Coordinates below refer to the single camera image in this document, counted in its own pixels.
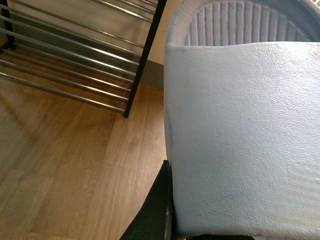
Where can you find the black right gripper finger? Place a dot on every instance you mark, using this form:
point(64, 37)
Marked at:
point(154, 219)

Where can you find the light blue slipper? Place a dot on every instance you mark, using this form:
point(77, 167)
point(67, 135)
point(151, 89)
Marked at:
point(242, 118)

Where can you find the black metal shoe rack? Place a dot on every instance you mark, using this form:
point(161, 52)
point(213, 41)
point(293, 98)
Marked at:
point(93, 51)

